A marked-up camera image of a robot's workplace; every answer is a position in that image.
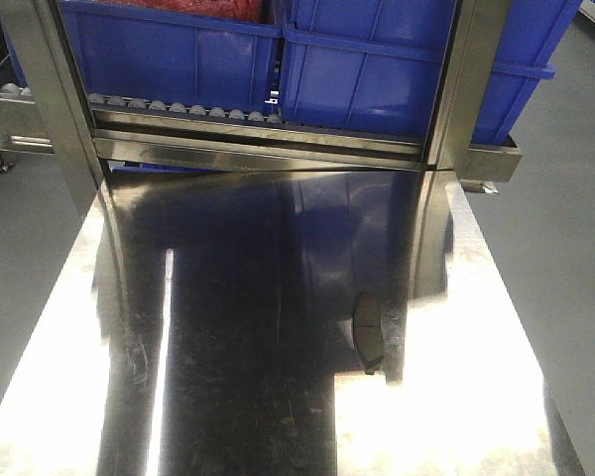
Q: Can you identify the stainless steel rack frame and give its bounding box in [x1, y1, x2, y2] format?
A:
[0, 1, 521, 214]

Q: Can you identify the large blue plastic crate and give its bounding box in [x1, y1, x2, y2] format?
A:
[279, 1, 580, 145]

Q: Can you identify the dark grey brake pad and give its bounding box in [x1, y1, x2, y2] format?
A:
[351, 293, 385, 375]

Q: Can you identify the blue plastic crate left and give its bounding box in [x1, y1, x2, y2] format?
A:
[59, 1, 283, 112]

